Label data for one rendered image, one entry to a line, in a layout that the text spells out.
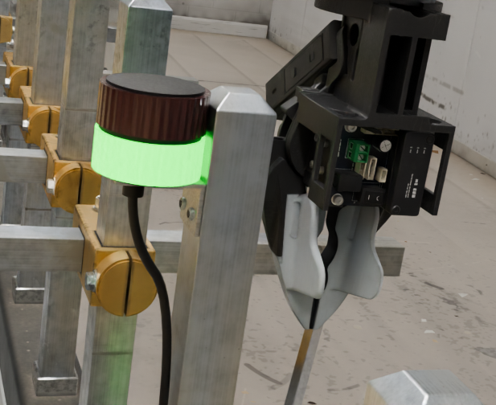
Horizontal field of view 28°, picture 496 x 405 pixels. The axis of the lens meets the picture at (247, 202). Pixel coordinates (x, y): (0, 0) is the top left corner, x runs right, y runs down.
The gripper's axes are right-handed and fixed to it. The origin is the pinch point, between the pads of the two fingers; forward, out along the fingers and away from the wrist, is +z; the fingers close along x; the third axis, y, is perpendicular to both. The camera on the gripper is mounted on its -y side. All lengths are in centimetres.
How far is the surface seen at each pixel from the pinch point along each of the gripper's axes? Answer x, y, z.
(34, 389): -9, -47, 31
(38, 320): -7, -65, 31
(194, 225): -9.5, 4.0, -6.4
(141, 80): -13.0, 2.0, -13.8
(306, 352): 0.0, 1.0, 2.9
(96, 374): -8.3, -20.8, 15.8
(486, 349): 155, -194, 100
